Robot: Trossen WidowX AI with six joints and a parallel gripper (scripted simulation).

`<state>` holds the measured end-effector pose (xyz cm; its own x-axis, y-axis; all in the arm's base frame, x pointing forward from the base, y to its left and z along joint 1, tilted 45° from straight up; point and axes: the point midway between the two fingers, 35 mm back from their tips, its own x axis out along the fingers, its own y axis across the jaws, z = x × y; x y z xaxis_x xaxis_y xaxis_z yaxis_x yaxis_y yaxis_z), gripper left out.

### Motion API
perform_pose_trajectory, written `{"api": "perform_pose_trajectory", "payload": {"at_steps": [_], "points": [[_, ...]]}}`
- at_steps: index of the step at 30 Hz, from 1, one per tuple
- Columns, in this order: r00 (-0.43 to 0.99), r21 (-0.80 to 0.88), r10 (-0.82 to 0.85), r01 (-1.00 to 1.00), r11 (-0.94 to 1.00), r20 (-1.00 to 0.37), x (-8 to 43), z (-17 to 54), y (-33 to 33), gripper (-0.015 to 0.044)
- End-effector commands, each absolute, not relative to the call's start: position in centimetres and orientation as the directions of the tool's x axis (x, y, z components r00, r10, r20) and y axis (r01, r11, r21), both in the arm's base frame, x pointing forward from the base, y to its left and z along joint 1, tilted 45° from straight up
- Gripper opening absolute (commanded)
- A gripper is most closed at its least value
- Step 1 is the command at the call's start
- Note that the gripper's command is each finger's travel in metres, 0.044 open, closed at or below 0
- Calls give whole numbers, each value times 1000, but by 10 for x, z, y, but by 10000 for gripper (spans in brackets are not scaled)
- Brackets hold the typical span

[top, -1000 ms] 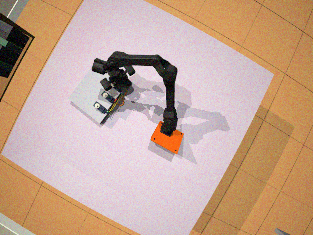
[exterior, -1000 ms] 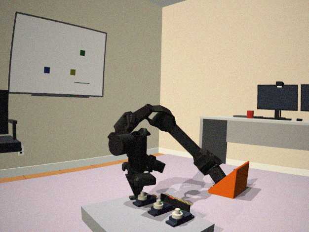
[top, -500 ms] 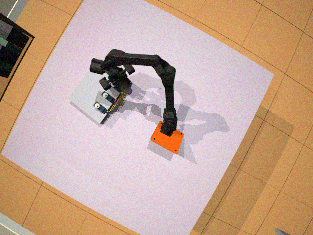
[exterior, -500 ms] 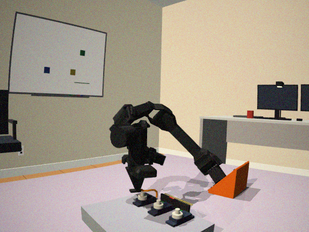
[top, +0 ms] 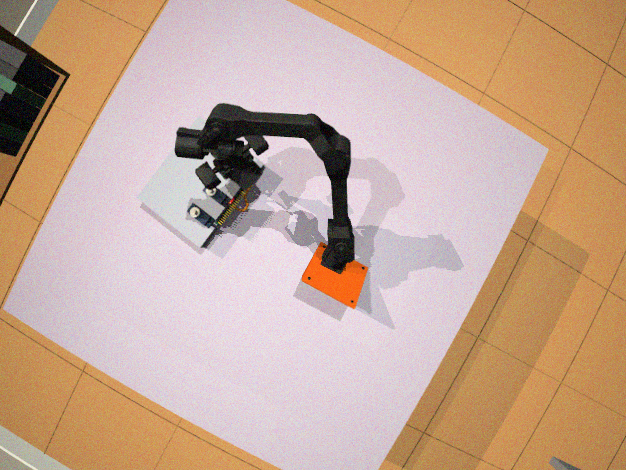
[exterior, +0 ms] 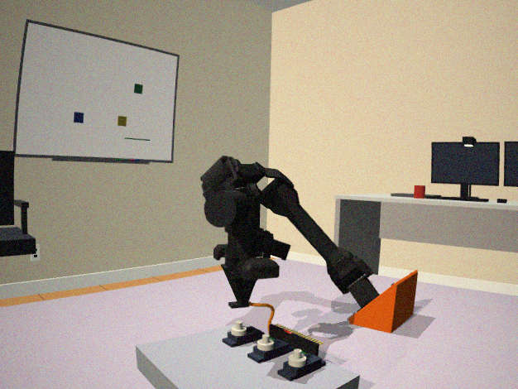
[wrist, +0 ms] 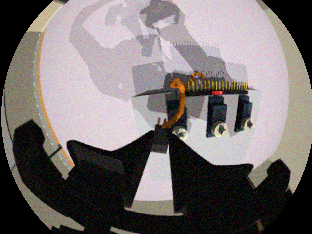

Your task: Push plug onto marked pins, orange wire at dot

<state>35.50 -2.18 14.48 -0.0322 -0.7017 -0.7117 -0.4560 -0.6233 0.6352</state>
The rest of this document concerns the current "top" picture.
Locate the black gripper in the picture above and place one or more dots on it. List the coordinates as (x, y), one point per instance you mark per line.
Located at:
(207, 175)

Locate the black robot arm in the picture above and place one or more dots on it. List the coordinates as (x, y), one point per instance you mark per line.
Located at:
(228, 122)

